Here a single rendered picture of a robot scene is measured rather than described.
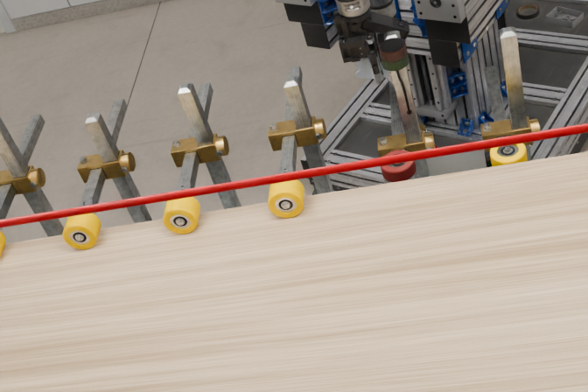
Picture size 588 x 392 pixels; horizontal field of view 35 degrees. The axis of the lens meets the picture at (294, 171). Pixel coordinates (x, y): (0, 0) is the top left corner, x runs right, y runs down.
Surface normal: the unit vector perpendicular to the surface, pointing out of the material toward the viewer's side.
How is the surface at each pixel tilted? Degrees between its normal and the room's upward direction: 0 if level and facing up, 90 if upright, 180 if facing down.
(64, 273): 0
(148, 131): 0
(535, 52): 0
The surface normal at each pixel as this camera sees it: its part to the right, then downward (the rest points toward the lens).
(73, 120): -0.25, -0.74
